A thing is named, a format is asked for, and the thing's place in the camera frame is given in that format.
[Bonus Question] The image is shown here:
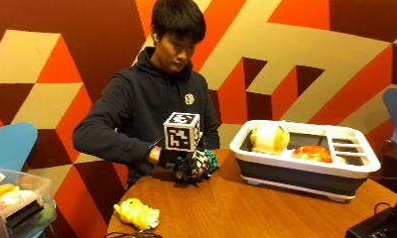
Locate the teal and white soft toy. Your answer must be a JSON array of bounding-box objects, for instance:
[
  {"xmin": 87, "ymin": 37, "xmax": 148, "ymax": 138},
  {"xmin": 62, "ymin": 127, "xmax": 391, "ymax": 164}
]
[{"xmin": 202, "ymin": 149, "xmax": 222, "ymax": 177}]

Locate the white marker cube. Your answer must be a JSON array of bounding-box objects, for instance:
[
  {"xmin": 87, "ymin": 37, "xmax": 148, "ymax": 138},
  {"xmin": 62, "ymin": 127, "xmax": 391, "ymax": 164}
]
[{"xmin": 163, "ymin": 111, "xmax": 203, "ymax": 154}]

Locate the yellow soft toy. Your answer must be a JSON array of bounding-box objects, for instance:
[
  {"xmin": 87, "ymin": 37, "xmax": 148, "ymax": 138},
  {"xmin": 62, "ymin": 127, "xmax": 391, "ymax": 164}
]
[{"xmin": 113, "ymin": 197, "xmax": 162, "ymax": 231}]

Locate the yellow and white round toy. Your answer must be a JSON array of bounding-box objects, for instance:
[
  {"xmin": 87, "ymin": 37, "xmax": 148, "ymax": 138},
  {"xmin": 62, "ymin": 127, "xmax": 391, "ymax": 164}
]
[{"xmin": 250, "ymin": 121, "xmax": 292, "ymax": 156}]

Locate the white and grey dish rack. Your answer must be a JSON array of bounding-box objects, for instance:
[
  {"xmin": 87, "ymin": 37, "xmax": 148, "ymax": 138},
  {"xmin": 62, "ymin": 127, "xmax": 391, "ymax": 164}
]
[{"xmin": 230, "ymin": 119, "xmax": 383, "ymax": 203}]

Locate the the person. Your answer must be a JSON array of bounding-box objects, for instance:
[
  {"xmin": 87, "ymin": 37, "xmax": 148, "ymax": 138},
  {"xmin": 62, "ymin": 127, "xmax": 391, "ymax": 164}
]
[{"xmin": 73, "ymin": 0, "xmax": 222, "ymax": 187}]

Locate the orange soft toy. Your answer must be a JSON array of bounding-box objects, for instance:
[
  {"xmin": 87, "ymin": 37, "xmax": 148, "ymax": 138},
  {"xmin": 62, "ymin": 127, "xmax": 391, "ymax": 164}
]
[{"xmin": 292, "ymin": 144, "xmax": 333, "ymax": 164}]

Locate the green soft toy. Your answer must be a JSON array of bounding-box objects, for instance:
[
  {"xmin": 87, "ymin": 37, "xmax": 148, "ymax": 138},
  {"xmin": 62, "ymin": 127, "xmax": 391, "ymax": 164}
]
[{"xmin": 30, "ymin": 204, "xmax": 57, "ymax": 226}]

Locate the clear plastic storage bin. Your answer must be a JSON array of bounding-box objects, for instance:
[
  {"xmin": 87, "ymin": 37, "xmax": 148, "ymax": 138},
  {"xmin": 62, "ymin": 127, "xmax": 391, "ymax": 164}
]
[{"xmin": 0, "ymin": 168, "xmax": 59, "ymax": 238}]

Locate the white round soft toy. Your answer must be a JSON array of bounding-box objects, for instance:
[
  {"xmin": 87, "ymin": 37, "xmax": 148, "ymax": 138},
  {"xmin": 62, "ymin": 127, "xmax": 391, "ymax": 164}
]
[{"xmin": 0, "ymin": 189, "xmax": 35, "ymax": 210}]

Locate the light blue chair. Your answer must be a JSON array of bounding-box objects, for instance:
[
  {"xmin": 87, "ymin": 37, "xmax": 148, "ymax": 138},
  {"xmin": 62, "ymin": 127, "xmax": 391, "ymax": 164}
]
[{"xmin": 0, "ymin": 122, "xmax": 39, "ymax": 173}]

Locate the black box device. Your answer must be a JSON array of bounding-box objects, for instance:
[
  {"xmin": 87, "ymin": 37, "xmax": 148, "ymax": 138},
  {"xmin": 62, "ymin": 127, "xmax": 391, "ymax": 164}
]
[{"xmin": 344, "ymin": 197, "xmax": 397, "ymax": 238}]

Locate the black looped cable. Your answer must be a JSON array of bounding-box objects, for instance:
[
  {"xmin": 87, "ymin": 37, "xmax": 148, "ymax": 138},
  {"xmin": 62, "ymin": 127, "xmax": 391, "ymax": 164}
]
[{"xmin": 373, "ymin": 201, "xmax": 397, "ymax": 215}]

